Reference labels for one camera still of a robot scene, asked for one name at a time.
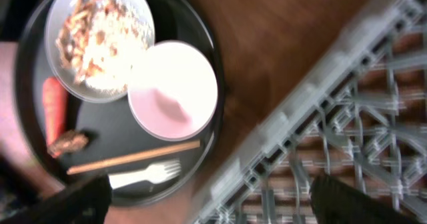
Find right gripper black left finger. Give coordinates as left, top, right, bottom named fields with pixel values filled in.
left=1, top=175, right=112, bottom=224

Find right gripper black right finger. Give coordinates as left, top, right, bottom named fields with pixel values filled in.
left=310, top=175, right=419, bottom=224

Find pink bowl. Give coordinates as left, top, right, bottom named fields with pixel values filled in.
left=127, top=40, right=219, bottom=141

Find grey plate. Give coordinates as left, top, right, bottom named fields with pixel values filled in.
left=44, top=0, right=155, bottom=103

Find rice and peanut shell scraps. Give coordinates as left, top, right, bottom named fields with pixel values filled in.
left=55, top=0, right=154, bottom=93

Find grey dishwasher rack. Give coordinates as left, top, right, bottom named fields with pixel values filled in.
left=187, top=0, right=426, bottom=223

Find brown walnut lump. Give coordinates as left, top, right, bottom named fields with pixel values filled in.
left=47, top=130, right=89, bottom=158

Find round black tray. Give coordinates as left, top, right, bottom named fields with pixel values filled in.
left=14, top=0, right=224, bottom=206

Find wooden chopstick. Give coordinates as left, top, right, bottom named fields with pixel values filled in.
left=67, top=140, right=201, bottom=175

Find white plastic fork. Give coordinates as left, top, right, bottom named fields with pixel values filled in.
left=108, top=159, right=181, bottom=189

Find orange carrot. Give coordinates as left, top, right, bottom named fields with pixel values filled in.
left=42, top=77, right=68, bottom=147

